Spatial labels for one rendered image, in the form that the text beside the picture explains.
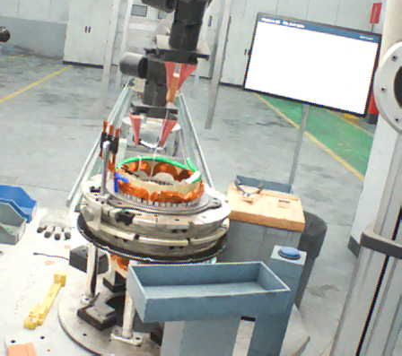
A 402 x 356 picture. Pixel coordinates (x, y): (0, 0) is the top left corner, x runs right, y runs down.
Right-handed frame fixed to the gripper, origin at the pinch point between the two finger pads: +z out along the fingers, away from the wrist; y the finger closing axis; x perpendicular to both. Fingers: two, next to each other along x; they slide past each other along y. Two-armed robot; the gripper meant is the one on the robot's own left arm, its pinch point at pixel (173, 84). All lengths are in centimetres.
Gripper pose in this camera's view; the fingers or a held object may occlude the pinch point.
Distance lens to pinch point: 104.4
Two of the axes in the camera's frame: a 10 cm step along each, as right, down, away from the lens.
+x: 1.3, 6.1, -7.8
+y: -9.7, -0.9, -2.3
